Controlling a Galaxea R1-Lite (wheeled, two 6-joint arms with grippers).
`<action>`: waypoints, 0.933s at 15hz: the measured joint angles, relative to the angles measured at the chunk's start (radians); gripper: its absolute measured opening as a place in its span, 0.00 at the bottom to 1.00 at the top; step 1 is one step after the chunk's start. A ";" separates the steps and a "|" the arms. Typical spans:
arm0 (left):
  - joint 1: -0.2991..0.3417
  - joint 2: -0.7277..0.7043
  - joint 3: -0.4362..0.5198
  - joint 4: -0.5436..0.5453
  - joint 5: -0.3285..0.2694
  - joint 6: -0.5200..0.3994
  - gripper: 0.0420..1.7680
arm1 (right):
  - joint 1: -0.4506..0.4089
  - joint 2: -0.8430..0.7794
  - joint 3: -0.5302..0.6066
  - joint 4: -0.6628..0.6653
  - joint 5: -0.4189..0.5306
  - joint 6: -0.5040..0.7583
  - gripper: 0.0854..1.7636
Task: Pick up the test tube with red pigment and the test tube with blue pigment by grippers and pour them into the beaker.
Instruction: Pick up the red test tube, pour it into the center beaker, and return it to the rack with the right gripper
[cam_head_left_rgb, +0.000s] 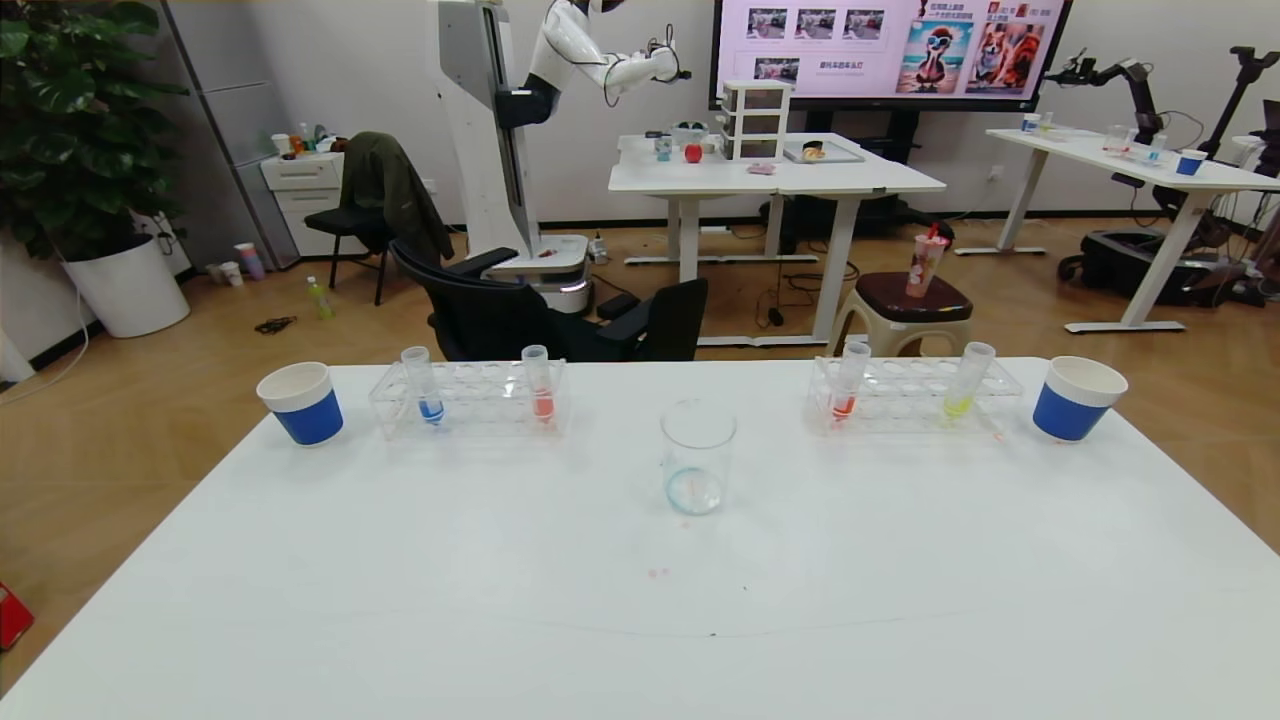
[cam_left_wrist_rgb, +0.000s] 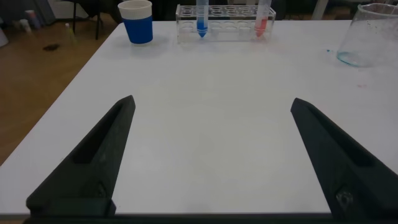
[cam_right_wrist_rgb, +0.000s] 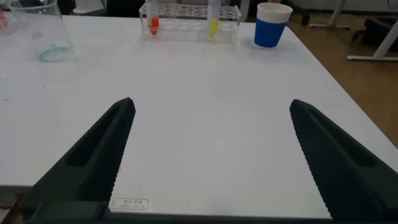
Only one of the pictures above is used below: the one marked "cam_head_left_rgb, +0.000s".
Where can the small blue paper cup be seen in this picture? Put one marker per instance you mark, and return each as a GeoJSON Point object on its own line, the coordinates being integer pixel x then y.
{"type": "Point", "coordinates": [1190, 163]}

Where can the grey tray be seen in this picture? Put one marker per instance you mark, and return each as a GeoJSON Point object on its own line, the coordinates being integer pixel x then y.
{"type": "Point", "coordinates": [835, 153]}

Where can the large display screen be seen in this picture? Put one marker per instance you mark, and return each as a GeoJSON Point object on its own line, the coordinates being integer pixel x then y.
{"type": "Point", "coordinates": [880, 50]}

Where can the yellow pigment test tube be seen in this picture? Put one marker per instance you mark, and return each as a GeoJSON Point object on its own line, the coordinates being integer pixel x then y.
{"type": "Point", "coordinates": [960, 405]}

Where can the green drink bottle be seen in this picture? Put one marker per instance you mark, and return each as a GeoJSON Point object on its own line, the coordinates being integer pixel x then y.
{"type": "Point", "coordinates": [320, 300]}

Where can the black four-leg chair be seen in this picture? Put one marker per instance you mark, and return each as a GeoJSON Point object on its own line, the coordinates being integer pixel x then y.
{"type": "Point", "coordinates": [345, 222]}

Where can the blue pigment test tube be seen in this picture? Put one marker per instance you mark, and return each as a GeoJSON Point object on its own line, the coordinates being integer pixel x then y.
{"type": "Point", "coordinates": [430, 408]}

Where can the small white cup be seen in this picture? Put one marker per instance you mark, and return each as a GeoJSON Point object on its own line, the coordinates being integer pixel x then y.
{"type": "Point", "coordinates": [231, 274]}

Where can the grey tall cabinet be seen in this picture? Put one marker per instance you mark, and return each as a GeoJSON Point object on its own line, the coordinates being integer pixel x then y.
{"type": "Point", "coordinates": [235, 100]}

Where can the clear test tube rack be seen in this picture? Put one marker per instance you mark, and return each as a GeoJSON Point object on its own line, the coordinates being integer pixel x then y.
{"type": "Point", "coordinates": [905, 395]}
{"type": "Point", "coordinates": [480, 400]}

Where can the brown top stool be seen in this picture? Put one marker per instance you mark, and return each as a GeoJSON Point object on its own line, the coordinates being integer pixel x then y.
{"type": "Point", "coordinates": [915, 305]}

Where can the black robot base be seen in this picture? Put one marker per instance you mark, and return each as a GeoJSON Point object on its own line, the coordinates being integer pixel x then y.
{"type": "Point", "coordinates": [1130, 265]}

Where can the white drawer organizer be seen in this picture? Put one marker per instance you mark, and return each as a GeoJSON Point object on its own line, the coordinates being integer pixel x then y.
{"type": "Point", "coordinates": [755, 120]}

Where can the black office chair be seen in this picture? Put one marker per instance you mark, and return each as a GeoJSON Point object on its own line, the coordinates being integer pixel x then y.
{"type": "Point", "coordinates": [495, 320]}
{"type": "Point", "coordinates": [670, 320]}

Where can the red pigment test tube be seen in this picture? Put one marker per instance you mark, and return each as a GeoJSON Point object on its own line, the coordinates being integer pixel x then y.
{"type": "Point", "coordinates": [542, 403]}
{"type": "Point", "coordinates": [845, 405]}

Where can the glass beaker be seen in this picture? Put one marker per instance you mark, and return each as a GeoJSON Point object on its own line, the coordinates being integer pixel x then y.
{"type": "Point", "coordinates": [696, 470]}

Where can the green leafy plant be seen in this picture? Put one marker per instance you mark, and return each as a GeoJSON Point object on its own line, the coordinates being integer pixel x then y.
{"type": "Point", "coordinates": [70, 120]}

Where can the white humanoid robot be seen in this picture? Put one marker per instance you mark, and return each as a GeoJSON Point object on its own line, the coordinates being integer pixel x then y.
{"type": "Point", "coordinates": [485, 120]}

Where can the paper cup blue sleeve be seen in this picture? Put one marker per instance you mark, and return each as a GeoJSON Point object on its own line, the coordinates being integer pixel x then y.
{"type": "Point", "coordinates": [1068, 408]}
{"type": "Point", "coordinates": [305, 412]}

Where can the dark green jacket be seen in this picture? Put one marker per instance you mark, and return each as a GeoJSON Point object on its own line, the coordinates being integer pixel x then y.
{"type": "Point", "coordinates": [395, 190]}

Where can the white planter pot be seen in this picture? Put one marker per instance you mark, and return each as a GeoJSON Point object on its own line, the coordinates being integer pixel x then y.
{"type": "Point", "coordinates": [125, 290]}

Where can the white drawer cabinet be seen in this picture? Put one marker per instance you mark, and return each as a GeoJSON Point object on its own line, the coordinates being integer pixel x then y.
{"type": "Point", "coordinates": [305, 195]}

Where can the pink drink cup with straw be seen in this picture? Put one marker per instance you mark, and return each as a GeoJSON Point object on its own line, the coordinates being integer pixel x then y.
{"type": "Point", "coordinates": [923, 270]}

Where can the white standing desk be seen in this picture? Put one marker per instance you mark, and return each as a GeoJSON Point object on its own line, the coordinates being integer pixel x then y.
{"type": "Point", "coordinates": [780, 178]}
{"type": "Point", "coordinates": [1100, 155]}

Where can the red box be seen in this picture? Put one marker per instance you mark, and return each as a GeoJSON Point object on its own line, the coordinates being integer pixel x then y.
{"type": "Point", "coordinates": [12, 615]}

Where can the black desktop robot arm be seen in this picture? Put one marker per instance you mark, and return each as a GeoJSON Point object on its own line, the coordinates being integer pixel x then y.
{"type": "Point", "coordinates": [1140, 95]}

